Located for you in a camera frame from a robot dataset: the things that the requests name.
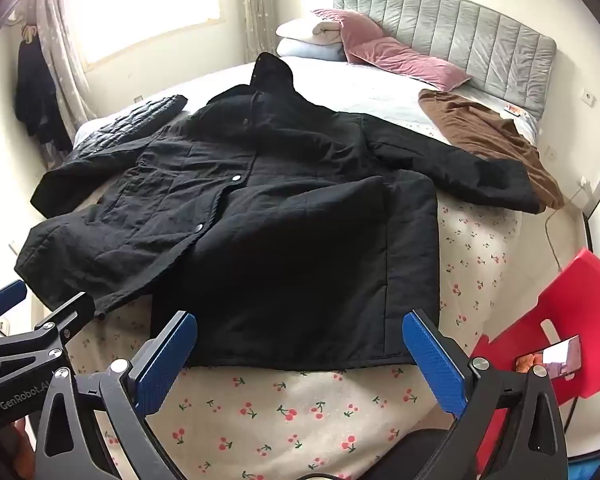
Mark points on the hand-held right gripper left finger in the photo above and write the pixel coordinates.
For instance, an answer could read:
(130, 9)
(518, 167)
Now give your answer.
(165, 362)

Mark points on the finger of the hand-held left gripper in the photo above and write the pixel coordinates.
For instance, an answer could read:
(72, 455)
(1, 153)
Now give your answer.
(67, 314)
(5, 296)

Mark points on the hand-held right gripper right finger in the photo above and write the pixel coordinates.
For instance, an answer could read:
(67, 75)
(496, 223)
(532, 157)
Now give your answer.
(432, 365)

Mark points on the black long coat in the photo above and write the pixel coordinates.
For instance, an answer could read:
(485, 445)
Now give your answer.
(280, 210)

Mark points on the dark hanging clothes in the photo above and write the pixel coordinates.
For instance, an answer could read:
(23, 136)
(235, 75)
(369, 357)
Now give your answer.
(35, 95)

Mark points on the yellow clothes hanger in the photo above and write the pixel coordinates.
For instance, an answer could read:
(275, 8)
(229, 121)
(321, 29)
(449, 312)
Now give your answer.
(28, 32)

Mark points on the smartphone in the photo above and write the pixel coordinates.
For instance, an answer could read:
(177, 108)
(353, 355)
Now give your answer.
(555, 357)

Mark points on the red plastic chair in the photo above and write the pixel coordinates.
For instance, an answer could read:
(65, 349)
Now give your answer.
(580, 300)

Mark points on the black shiny quilted jacket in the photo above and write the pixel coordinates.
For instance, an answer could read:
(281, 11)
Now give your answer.
(130, 120)

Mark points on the brown garment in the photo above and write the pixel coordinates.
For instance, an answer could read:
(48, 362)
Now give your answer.
(480, 132)

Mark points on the patterned beige curtain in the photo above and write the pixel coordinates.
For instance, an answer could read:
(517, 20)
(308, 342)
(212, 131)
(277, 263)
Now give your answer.
(60, 35)
(260, 5)

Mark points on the small orange packet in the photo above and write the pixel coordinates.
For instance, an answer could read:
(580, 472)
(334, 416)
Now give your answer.
(512, 110)

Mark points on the white bed sheet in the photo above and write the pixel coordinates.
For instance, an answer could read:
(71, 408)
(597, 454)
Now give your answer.
(380, 92)

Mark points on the long pink velvet pillow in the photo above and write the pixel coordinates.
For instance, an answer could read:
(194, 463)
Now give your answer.
(405, 60)

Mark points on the bright window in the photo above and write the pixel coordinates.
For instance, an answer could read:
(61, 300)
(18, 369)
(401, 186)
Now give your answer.
(145, 0)

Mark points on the grey padded headboard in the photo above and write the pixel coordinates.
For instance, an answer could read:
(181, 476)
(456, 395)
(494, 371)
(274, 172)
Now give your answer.
(455, 30)

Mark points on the light blue pillow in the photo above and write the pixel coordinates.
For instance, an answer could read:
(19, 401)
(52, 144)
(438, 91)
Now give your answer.
(305, 50)

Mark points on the small pink velvet pillow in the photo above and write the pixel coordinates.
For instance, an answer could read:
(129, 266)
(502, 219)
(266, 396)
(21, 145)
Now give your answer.
(355, 27)

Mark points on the white and blue pillows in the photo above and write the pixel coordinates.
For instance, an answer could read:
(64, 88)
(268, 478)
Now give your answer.
(305, 30)

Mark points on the white wall plug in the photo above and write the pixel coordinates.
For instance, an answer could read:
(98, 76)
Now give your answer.
(585, 184)

